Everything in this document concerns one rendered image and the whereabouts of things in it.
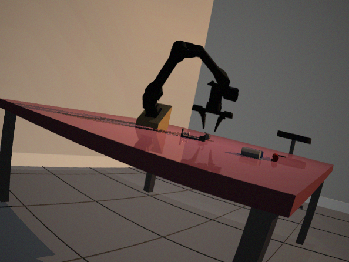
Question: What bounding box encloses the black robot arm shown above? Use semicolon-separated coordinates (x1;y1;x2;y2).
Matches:
142;41;239;118

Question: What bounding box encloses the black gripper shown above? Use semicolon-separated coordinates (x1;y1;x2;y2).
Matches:
192;95;233;131

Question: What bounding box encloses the red-handled screwdriver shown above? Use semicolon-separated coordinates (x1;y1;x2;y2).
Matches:
272;153;278;162

